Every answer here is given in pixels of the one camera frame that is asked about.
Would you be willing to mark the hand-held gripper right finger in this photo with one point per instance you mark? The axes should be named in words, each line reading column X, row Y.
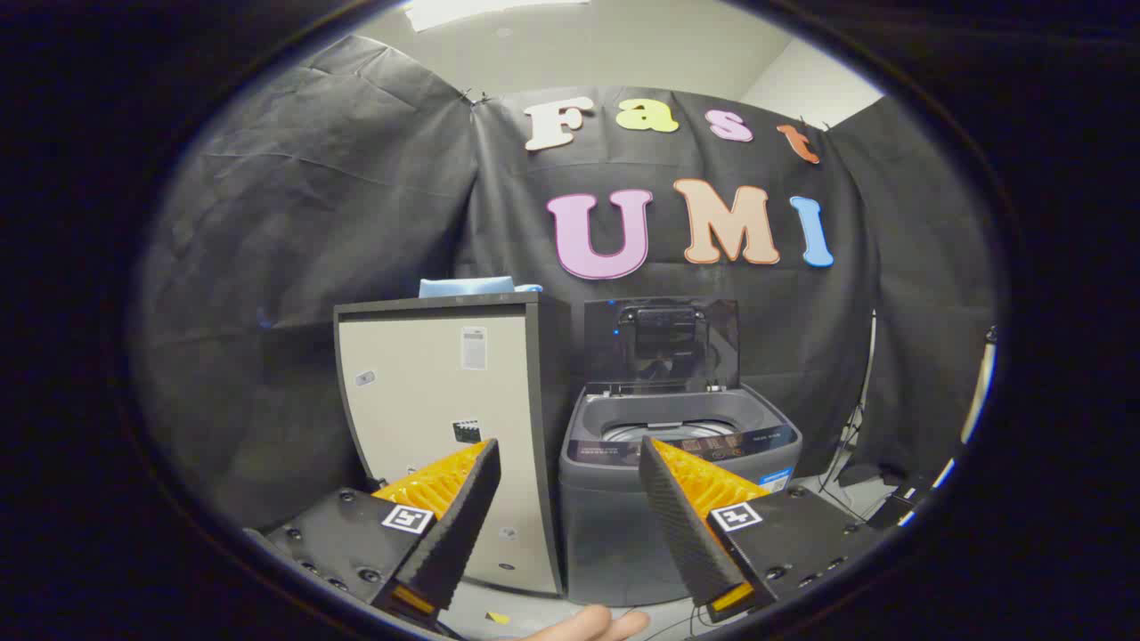
column 677, row 521

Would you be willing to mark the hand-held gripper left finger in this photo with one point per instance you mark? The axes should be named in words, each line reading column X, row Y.
column 463, row 516

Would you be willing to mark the grey washing machine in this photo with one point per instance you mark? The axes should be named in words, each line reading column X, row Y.
column 606, row 534

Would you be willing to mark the light blue garment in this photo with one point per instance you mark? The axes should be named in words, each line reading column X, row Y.
column 468, row 287

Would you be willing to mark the yellow paper scrap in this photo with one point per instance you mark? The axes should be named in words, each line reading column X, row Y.
column 498, row 617

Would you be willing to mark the black box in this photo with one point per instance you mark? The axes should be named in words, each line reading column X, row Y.
column 904, row 503

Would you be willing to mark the black backdrop cloth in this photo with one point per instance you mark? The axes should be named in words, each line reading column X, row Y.
column 356, row 196

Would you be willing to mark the ceiling light panel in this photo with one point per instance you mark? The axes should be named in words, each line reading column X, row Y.
column 490, row 11

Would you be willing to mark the beige cabinet with dark frame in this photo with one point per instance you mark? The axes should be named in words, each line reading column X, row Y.
column 427, row 392

